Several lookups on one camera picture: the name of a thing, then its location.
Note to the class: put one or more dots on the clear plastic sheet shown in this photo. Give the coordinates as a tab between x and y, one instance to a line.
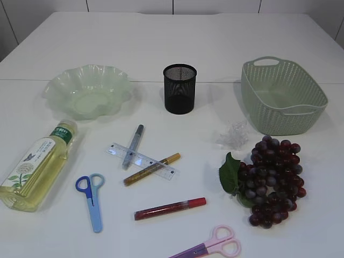
235	137

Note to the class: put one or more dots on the green ruffled glass plate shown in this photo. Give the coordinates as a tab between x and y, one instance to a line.
88	92

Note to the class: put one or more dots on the yellow tea drink bottle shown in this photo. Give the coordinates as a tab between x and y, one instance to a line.
27	185

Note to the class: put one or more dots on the black mesh pen holder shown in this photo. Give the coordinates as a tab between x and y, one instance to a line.
179	88

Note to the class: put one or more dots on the silver glitter marker pen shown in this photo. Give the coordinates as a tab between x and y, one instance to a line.
132	147

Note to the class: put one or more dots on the green plastic woven basket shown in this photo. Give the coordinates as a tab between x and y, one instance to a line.
280	96

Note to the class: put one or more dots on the red glitter marker pen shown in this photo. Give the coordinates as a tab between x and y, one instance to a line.
169	208

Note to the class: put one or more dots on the purple artificial grape bunch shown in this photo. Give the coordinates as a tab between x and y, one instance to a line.
270	184

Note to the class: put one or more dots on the pink purple safety scissors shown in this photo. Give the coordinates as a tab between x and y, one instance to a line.
214	245

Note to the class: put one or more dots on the clear plastic ruler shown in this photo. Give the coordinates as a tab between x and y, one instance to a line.
142	161

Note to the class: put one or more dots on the gold glitter marker pen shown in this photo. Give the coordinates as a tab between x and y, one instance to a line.
150	170

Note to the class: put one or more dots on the blue safety scissors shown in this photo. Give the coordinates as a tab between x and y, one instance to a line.
94	182

